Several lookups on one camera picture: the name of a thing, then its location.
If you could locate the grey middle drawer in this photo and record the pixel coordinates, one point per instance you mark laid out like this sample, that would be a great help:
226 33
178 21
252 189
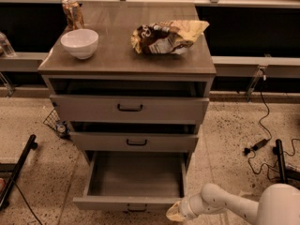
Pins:
141 142

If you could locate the clear plastic bottle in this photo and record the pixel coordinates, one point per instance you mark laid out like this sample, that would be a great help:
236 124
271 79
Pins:
6 46

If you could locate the wire mesh basket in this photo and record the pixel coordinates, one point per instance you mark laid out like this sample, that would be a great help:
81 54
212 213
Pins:
59 126

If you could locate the grey drawer cabinet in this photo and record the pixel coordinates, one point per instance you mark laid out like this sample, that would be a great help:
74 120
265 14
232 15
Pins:
116 70

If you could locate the grey bottom drawer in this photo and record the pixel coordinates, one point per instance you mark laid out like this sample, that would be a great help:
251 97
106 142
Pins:
134 181

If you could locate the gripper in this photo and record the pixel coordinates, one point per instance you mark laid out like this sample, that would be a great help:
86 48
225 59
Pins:
186 206

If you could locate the grey top drawer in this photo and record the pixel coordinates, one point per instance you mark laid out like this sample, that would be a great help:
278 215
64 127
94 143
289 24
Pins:
155 110

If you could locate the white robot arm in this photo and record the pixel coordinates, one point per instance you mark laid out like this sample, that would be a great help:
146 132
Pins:
278 205

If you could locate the grey drawer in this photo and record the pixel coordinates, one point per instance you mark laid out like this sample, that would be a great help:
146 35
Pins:
134 181
141 142
155 110

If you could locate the white ceramic bowl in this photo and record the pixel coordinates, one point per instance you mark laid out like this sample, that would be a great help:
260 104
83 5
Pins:
80 43

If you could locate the crumpled chip bag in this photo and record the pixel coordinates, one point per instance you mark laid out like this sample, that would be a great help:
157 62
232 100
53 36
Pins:
167 37

